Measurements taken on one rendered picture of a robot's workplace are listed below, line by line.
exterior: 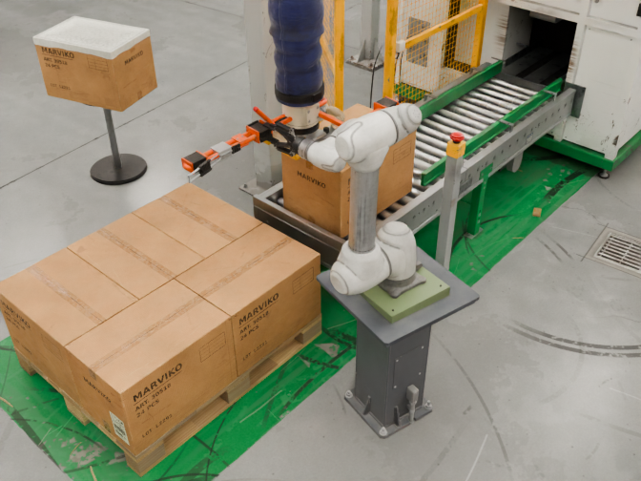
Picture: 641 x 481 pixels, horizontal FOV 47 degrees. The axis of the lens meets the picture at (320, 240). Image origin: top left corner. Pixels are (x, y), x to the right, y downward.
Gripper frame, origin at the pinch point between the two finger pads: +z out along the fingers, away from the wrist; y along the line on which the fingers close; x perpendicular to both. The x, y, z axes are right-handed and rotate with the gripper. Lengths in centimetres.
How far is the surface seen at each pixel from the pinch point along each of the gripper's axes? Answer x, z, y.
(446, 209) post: 75, -49, 58
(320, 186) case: 26.6, -5.2, 39.1
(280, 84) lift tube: 11.5, 3.4, -17.8
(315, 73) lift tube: 21.7, -7.8, -22.5
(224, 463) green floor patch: -78, -40, 120
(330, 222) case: 27, -12, 58
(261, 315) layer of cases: -29, -18, 78
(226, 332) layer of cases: -51, -18, 73
